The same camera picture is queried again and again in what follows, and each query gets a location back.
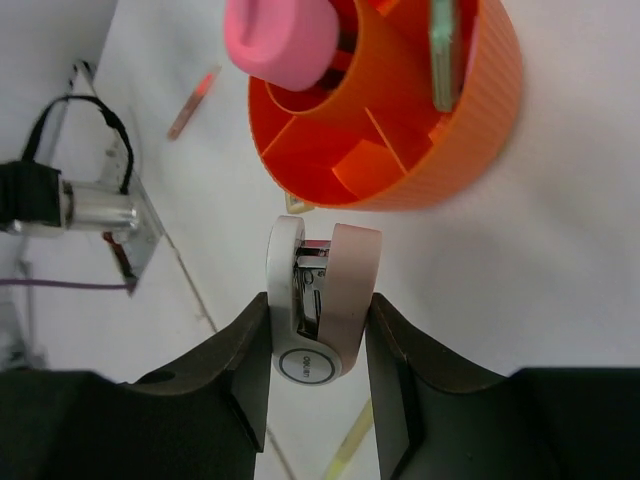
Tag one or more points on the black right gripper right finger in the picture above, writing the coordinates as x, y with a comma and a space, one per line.
438, 415

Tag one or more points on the orange round divided container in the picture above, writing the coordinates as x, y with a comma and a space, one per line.
376, 142

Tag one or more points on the small tan barcode box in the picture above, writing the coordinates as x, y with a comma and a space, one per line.
295, 206

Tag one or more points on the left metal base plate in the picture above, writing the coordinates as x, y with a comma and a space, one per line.
118, 208

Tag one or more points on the pink capped glue bottle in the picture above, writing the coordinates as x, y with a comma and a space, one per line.
288, 43

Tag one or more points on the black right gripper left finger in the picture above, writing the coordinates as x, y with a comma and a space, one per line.
201, 416

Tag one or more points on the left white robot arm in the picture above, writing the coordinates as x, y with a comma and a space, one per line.
36, 195

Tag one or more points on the green glue stick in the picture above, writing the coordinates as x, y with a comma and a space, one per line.
445, 42

